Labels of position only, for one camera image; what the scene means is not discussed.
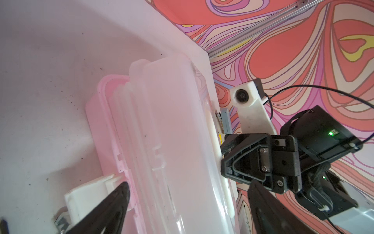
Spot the pink plastic tool box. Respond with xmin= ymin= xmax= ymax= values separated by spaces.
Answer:
xmin=64 ymin=53 xmax=241 ymax=234

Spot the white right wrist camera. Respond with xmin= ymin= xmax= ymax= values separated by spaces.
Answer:
xmin=230 ymin=79 xmax=277 ymax=135

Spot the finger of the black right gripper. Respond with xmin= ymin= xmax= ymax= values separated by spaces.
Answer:
xmin=220 ymin=134 xmax=243 ymax=155
xmin=221 ymin=133 xmax=274 ymax=187

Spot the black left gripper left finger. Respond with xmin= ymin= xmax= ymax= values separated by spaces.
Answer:
xmin=67 ymin=182 xmax=131 ymax=234

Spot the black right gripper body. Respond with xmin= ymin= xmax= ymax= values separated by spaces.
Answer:
xmin=271 ymin=105 xmax=363 ymax=195

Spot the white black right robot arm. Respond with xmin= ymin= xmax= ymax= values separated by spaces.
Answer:
xmin=221 ymin=106 xmax=374 ymax=232

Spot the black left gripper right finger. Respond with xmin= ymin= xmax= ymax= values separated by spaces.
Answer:
xmin=247 ymin=181 xmax=314 ymax=234

